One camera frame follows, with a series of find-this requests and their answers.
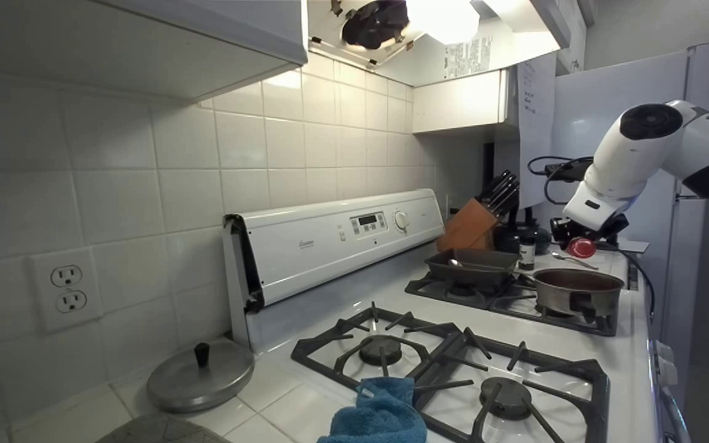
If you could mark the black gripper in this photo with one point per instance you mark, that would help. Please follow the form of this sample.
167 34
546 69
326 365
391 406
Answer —
610 229

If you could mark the orange capped spice bottle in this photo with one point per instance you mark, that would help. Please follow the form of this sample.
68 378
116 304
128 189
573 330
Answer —
581 246

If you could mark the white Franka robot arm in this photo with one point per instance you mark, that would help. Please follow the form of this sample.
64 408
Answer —
658 149

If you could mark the dark glass bottle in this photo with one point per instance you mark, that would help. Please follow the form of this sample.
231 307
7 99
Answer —
506 237
543 240

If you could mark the round metal pot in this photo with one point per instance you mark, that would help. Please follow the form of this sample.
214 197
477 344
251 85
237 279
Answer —
576 294

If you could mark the metal pot lid black knob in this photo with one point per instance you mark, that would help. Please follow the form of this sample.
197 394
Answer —
197 380

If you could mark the metal butter knife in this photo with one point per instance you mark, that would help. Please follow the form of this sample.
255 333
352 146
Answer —
573 261

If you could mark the white jar with black cap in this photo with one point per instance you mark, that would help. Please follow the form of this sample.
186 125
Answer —
527 254

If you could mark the black burner grate under cookware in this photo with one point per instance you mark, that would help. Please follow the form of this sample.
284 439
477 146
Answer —
492 295

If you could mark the black rectangular baking pan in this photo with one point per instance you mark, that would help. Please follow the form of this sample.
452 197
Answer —
473 269

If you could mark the wooden knife block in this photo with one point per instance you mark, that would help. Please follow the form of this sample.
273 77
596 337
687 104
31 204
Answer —
469 229

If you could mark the metal spoon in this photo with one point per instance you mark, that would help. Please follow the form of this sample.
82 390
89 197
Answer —
458 261

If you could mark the white paper sheet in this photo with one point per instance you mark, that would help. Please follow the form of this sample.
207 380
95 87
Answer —
535 124

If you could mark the white refrigerator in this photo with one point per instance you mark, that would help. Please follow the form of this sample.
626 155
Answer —
589 87

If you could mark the stove control knob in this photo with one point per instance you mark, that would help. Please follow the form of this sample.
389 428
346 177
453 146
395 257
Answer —
401 219

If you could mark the black empty burner grate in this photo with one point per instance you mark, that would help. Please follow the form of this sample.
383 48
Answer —
442 365

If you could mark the stove clock display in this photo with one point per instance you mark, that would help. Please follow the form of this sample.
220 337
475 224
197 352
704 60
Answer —
367 222

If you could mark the white range hood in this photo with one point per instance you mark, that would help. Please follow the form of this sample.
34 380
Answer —
453 58

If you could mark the white gas stove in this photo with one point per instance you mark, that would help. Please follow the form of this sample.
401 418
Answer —
314 246

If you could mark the blue cloth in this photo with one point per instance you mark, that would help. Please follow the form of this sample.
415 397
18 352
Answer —
375 414

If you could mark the black range hood fan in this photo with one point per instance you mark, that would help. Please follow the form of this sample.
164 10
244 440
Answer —
375 23

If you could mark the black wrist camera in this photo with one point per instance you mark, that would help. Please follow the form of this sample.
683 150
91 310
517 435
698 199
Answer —
567 171

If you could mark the small white wall cabinet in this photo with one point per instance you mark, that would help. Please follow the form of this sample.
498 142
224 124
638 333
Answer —
457 102

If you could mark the large white wall cabinet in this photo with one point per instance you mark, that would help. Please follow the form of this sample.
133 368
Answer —
124 39

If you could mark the white wall outlet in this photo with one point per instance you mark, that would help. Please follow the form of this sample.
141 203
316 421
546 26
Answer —
64 289

